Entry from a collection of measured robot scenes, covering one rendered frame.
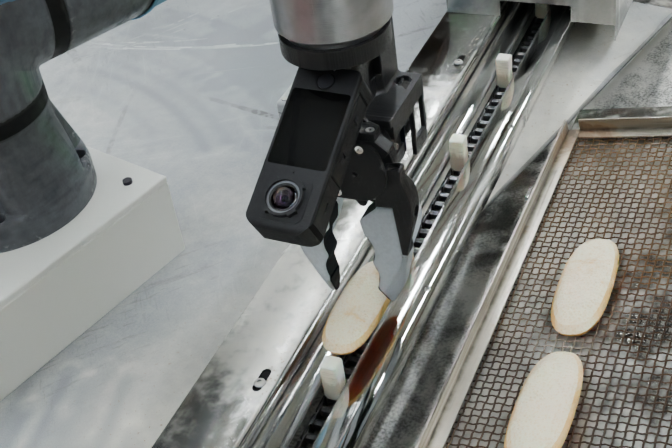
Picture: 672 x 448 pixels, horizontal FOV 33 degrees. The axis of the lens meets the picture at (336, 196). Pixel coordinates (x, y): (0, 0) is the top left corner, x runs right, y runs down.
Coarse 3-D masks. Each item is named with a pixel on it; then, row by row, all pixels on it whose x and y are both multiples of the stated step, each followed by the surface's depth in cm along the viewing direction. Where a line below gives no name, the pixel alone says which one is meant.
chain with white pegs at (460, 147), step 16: (544, 16) 119; (528, 32) 117; (496, 64) 108; (512, 64) 113; (496, 96) 108; (480, 128) 104; (464, 144) 98; (464, 160) 98; (448, 176) 98; (448, 192) 98; (432, 208) 96; (416, 240) 92; (352, 352) 83; (320, 368) 78; (336, 368) 78; (336, 384) 78; (336, 400) 79; (320, 416) 79; (304, 432) 77
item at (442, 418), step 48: (624, 144) 90; (576, 192) 86; (624, 192) 84; (528, 240) 82; (576, 240) 81; (480, 336) 75; (576, 336) 73; (432, 432) 69; (480, 432) 68; (624, 432) 65
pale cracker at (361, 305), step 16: (368, 272) 83; (352, 288) 82; (368, 288) 82; (336, 304) 82; (352, 304) 81; (368, 304) 81; (384, 304) 81; (336, 320) 80; (352, 320) 80; (368, 320) 80; (336, 336) 79; (352, 336) 79; (368, 336) 79; (336, 352) 78
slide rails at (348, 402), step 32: (512, 32) 115; (544, 32) 114; (480, 64) 111; (480, 96) 106; (512, 96) 106; (448, 128) 103; (448, 160) 99; (480, 160) 98; (448, 224) 92; (416, 256) 89; (416, 288) 86; (384, 320) 84; (320, 352) 82; (384, 352) 81; (320, 384) 79; (352, 384) 79; (288, 416) 77; (352, 416) 76
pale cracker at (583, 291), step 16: (592, 240) 79; (608, 240) 79; (576, 256) 78; (592, 256) 77; (608, 256) 77; (576, 272) 76; (592, 272) 76; (608, 272) 76; (560, 288) 76; (576, 288) 75; (592, 288) 75; (608, 288) 75; (560, 304) 74; (576, 304) 74; (592, 304) 74; (560, 320) 74; (576, 320) 73; (592, 320) 73
